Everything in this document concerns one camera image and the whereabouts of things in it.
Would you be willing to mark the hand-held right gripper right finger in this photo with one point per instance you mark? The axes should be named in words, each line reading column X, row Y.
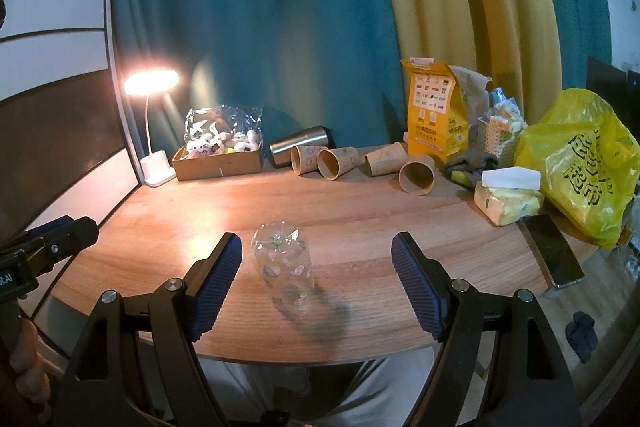
column 417, row 287

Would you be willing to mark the grey green cloth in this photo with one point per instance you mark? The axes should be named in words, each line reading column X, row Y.
column 470, row 159

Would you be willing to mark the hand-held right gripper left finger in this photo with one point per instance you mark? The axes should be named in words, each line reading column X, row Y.
column 216, row 287

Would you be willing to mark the person's light trousers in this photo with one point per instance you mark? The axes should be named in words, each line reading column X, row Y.
column 320, row 392

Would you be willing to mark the person's left hand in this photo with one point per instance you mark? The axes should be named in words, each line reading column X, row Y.
column 30, row 357

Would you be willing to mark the brown paper cup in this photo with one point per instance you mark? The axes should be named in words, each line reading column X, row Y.
column 336, row 162
column 306, row 159
column 417, row 176
column 384, row 158

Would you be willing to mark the tissue pack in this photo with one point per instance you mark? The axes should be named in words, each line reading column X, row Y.
column 507, row 199

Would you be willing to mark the dark sock on floor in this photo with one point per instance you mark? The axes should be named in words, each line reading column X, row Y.
column 581, row 337

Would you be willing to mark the cardboard box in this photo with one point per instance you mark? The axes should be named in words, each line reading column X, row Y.
column 217, row 162

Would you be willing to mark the smartphone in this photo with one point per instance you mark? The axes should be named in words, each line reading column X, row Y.
column 552, row 252

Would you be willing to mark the stainless steel cup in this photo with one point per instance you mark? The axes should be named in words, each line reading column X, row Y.
column 299, row 145

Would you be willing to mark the yellow plastic bag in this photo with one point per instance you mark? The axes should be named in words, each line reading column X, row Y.
column 580, row 157

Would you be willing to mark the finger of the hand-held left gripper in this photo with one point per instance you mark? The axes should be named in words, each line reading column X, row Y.
column 50, row 227
column 80, row 234

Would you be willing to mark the dark monitor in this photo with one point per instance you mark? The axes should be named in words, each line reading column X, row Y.
column 612, row 82

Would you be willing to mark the clear plastic cup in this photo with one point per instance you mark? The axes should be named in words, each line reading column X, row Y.
column 282, row 264

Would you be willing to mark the beige paper bag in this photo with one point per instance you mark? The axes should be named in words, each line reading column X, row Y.
column 475, row 92

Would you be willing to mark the white woven basket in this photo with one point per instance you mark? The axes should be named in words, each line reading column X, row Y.
column 500, row 129

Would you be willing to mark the clear bag of small toys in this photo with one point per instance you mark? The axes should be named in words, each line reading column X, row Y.
column 222, row 129

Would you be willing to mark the yellow printed paper bag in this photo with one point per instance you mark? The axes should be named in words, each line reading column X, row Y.
column 435, row 112

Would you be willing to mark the white desk lamp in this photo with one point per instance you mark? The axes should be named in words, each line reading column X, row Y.
column 152, row 127

